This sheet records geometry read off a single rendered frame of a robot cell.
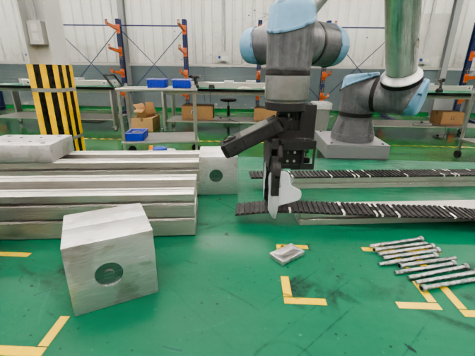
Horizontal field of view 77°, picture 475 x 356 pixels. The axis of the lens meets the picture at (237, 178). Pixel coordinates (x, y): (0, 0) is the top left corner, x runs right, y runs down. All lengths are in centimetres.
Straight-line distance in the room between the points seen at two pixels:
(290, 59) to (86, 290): 43
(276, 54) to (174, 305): 39
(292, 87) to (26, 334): 48
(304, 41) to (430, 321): 42
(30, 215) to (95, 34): 864
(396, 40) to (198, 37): 753
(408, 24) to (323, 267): 69
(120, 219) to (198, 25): 803
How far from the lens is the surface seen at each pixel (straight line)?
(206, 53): 828
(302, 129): 54
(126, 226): 40
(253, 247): 52
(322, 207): 61
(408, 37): 98
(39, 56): 411
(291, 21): 51
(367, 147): 112
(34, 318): 46
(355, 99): 111
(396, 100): 106
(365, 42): 871
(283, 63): 50
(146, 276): 42
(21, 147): 79
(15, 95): 759
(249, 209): 58
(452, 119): 651
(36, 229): 62
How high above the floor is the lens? 106
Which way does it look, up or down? 20 degrees down
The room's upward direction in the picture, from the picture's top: 1 degrees clockwise
